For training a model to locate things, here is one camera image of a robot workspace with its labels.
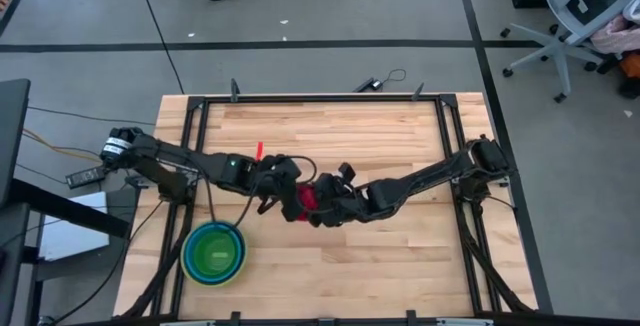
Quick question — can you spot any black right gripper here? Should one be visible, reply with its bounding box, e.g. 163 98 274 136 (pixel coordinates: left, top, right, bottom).
305 171 375 229

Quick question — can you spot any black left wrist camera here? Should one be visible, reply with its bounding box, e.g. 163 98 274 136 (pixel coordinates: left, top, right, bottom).
259 154 302 175

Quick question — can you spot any orange object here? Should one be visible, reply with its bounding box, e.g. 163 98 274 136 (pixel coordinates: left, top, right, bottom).
621 50 640 80

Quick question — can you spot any white panel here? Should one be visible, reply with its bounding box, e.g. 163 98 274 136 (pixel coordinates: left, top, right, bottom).
38 190 112 262

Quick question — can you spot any thin black floor cable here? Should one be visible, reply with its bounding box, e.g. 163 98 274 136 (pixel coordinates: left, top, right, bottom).
26 105 157 128

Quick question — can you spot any black desk frame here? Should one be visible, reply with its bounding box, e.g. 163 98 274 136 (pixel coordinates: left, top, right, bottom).
0 177 132 326

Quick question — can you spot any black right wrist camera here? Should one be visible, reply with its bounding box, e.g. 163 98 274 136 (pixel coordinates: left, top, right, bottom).
337 161 358 184

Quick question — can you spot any black aluminium table frame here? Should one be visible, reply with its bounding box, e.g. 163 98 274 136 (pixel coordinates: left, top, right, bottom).
148 93 505 326

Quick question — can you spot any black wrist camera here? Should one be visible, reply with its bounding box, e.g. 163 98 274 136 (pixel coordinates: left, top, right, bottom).
259 154 302 175
337 161 358 184

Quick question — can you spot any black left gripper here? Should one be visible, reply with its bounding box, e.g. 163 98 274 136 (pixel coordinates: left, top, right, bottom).
252 165 307 224

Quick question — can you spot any red plastic bowl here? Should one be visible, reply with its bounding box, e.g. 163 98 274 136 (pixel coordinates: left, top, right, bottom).
297 183 320 223

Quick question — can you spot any black sleeved cable bundle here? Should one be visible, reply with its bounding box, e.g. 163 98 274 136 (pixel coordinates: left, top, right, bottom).
457 198 534 315
121 202 196 318

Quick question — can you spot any black hanging power cable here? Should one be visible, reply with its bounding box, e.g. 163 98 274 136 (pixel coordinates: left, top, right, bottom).
49 199 166 325

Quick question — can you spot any orange floor cable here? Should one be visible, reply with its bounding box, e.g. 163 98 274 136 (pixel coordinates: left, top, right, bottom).
20 127 104 163

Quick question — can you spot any black power brick with label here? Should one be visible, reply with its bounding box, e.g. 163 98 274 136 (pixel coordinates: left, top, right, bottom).
65 165 108 190

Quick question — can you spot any black monitor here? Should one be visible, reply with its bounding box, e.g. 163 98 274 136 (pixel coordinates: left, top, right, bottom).
0 78 32 208

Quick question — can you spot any pink cloth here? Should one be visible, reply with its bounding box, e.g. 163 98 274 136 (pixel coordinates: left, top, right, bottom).
590 13 640 58

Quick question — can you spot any black power adapter with cable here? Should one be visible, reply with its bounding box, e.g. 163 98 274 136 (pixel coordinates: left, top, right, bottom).
352 67 408 94

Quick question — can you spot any grey office chair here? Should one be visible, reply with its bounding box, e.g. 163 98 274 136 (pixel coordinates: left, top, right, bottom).
500 0 640 105

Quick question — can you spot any small green plastic bowl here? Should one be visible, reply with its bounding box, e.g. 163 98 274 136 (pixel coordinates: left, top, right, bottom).
191 229 238 277

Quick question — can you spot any teal blue plastic bowl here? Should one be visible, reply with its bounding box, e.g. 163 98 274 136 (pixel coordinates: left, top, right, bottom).
185 224 244 283

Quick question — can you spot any large yellow-green bowl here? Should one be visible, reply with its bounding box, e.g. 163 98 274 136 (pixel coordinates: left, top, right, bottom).
179 220 249 289

